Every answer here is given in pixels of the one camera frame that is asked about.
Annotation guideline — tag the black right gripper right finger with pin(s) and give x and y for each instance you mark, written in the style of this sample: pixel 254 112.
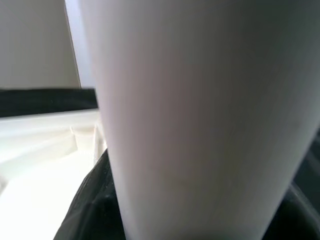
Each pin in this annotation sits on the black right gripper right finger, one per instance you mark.
pixel 300 220

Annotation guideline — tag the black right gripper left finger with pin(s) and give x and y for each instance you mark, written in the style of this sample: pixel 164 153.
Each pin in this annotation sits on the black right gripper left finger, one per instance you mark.
pixel 92 212

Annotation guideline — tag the white plastic children table top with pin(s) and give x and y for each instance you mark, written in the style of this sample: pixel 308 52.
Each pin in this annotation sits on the white plastic children table top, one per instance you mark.
pixel 37 187

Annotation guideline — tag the black table cloth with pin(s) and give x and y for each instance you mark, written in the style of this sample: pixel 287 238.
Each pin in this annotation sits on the black table cloth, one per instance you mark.
pixel 37 102

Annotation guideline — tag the white plastic table leg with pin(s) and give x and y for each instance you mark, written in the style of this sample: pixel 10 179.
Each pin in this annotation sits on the white plastic table leg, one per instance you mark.
pixel 200 112

